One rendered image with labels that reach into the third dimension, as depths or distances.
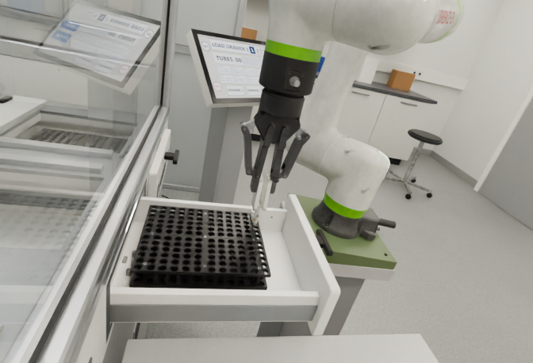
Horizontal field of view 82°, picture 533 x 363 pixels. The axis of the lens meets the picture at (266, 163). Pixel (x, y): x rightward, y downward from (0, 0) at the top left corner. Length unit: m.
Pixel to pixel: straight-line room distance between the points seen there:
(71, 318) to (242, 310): 0.26
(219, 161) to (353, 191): 0.84
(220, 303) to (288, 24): 0.43
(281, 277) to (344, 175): 0.33
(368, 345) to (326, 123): 0.52
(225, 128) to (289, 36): 1.01
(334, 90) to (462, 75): 4.38
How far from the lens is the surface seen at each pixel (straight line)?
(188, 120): 2.21
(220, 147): 1.49
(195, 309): 0.52
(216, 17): 2.09
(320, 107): 0.85
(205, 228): 0.61
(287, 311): 0.56
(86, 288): 0.39
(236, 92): 1.31
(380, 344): 0.74
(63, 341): 0.36
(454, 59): 5.04
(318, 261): 0.56
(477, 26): 5.14
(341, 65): 0.86
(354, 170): 0.81
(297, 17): 0.48
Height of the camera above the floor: 1.27
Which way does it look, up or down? 24 degrees down
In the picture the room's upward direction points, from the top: 14 degrees clockwise
